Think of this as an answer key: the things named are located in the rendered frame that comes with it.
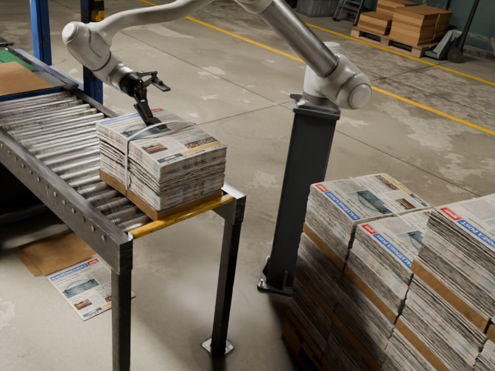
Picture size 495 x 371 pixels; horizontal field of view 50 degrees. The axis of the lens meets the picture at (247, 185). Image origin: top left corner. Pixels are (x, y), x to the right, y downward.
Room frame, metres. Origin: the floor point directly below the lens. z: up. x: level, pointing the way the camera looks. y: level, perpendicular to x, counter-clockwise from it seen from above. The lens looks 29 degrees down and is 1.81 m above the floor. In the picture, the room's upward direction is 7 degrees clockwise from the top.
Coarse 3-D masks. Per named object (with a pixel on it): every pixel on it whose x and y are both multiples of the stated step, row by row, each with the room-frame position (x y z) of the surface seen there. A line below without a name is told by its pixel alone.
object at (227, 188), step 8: (64, 88) 2.58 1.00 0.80; (72, 88) 2.59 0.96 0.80; (80, 96) 2.49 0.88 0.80; (88, 96) 2.50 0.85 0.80; (96, 104) 2.42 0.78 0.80; (104, 112) 2.34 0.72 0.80; (112, 112) 2.35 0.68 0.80; (224, 184) 1.80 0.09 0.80; (224, 192) 1.75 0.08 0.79; (232, 192) 1.74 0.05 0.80; (240, 192) 1.75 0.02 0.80; (240, 200) 1.71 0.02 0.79; (216, 208) 1.77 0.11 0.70; (224, 208) 1.74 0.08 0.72; (232, 208) 1.71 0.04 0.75; (240, 208) 1.72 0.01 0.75; (224, 216) 1.74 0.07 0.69; (232, 216) 1.71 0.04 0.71; (240, 216) 1.72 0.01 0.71; (232, 224) 1.71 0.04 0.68
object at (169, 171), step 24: (144, 144) 1.57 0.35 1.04; (168, 144) 1.60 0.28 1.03; (192, 144) 1.62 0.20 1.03; (216, 144) 1.66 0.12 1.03; (144, 168) 1.51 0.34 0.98; (168, 168) 1.48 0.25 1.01; (192, 168) 1.56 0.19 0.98; (216, 168) 1.63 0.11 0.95; (144, 192) 1.53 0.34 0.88; (168, 192) 1.48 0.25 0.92; (192, 192) 1.57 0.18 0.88
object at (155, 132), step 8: (168, 128) 1.72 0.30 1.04; (176, 128) 1.73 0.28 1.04; (184, 128) 1.74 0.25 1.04; (192, 128) 1.75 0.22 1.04; (128, 136) 1.61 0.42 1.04; (136, 136) 1.62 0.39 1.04; (144, 136) 1.63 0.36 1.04; (152, 136) 1.64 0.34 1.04; (160, 136) 1.65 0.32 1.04; (128, 144) 1.58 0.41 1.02; (128, 152) 1.58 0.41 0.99; (128, 160) 1.59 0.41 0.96; (128, 168) 1.58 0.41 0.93; (128, 176) 1.59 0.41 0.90; (128, 184) 1.59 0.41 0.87
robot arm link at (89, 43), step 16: (192, 0) 1.97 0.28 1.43; (208, 0) 1.99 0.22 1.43; (112, 16) 1.84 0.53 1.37; (128, 16) 1.85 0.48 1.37; (144, 16) 1.88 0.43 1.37; (160, 16) 1.91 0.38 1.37; (176, 16) 1.95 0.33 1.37; (64, 32) 1.76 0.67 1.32; (80, 32) 1.74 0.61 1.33; (96, 32) 1.78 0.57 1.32; (112, 32) 1.82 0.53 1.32; (80, 48) 1.74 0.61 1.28; (96, 48) 1.77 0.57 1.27; (96, 64) 1.79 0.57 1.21
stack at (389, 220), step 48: (336, 192) 1.80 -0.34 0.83; (384, 192) 1.85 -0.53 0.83; (336, 240) 1.66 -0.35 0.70; (384, 240) 1.51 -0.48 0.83; (336, 288) 1.61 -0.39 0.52; (384, 288) 1.42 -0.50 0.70; (288, 336) 1.80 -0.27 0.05; (336, 336) 1.55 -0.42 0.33; (384, 336) 1.36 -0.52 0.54; (432, 336) 1.22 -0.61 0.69; (480, 336) 1.11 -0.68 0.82
